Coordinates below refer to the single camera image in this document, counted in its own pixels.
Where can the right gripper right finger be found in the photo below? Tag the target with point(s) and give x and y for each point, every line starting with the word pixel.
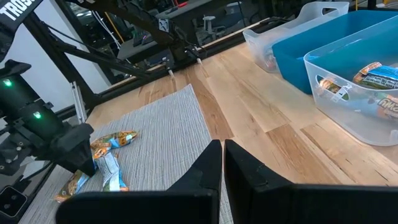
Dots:
pixel 295 205

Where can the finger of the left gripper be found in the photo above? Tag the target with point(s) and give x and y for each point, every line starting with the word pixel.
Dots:
pixel 79 149

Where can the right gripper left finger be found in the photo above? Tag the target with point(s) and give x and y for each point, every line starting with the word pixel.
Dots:
pixel 186 205

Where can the green orange granola bar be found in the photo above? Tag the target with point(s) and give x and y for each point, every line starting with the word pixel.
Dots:
pixel 376 76
pixel 332 88
pixel 388 107

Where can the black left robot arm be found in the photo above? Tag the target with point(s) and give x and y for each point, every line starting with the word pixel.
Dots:
pixel 18 99

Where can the grey woven placemat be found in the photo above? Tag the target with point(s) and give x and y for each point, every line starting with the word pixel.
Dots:
pixel 171 130

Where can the clear plastic bin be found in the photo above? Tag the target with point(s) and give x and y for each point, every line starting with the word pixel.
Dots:
pixel 264 53
pixel 342 124

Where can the dark grey desk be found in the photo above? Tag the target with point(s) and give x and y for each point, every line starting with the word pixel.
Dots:
pixel 192 9
pixel 136 51

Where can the black computer mouse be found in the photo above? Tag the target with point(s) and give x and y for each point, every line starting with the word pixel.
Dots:
pixel 142 39

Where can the teal plastic bin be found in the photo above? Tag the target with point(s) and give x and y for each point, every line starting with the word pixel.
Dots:
pixel 292 71

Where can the silver frame bracket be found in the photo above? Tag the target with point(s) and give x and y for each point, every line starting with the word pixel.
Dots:
pixel 78 102

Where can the black table-level camera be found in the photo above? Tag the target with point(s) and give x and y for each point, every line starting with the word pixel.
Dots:
pixel 12 202

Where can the black aluminium rig frame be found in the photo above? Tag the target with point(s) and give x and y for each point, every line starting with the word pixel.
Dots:
pixel 53 40

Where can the white frame end cap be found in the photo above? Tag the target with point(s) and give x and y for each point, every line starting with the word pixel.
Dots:
pixel 199 60
pixel 170 73

